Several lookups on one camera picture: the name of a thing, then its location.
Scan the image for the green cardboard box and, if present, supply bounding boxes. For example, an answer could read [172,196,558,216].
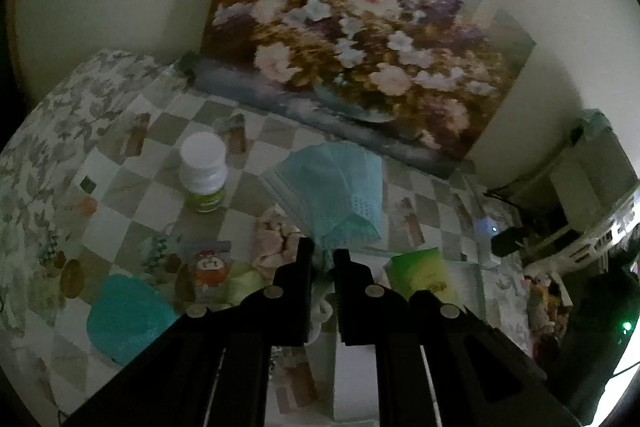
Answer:
[384,248,462,307]

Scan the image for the white-capped green pill bottle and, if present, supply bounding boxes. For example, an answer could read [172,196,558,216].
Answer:
[178,131,228,213]

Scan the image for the checkered patterned tablecloth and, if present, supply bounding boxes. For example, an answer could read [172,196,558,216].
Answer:
[1,51,326,426]

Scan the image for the teal wet wipes pack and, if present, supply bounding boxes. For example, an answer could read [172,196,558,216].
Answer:
[87,274,178,366]

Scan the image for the floral painting canvas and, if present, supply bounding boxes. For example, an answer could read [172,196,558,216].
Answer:
[194,0,535,179]

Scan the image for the black device with cable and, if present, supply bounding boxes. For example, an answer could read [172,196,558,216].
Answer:
[485,186,567,257]

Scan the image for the white tray with green rim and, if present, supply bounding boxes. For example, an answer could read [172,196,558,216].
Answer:
[305,260,486,424]

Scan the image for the blue surgical face mask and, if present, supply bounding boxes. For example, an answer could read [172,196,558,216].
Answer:
[259,142,383,251]

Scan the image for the small white light device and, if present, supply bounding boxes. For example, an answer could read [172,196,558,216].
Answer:
[474,217,500,269]

